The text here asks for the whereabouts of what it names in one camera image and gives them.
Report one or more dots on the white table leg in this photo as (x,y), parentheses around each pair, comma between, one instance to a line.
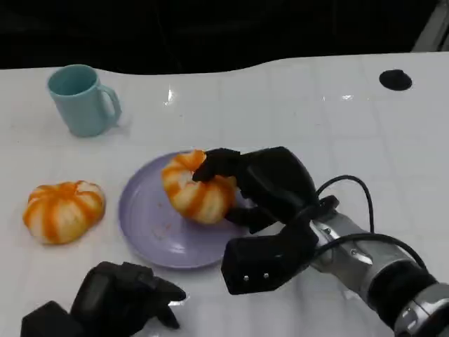
(432,28)

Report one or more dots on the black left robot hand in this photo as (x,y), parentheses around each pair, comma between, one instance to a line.
(115,298)

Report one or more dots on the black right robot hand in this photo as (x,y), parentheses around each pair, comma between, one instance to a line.
(266,186)

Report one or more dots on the pale green mug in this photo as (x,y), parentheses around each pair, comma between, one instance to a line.
(82,100)

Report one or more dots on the lilac plate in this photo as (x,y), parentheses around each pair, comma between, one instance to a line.
(154,224)

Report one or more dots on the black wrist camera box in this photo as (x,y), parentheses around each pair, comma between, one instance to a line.
(259,259)
(51,321)

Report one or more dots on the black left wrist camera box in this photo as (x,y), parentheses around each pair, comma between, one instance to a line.
(51,321)

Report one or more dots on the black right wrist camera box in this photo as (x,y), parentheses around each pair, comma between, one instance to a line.
(259,259)

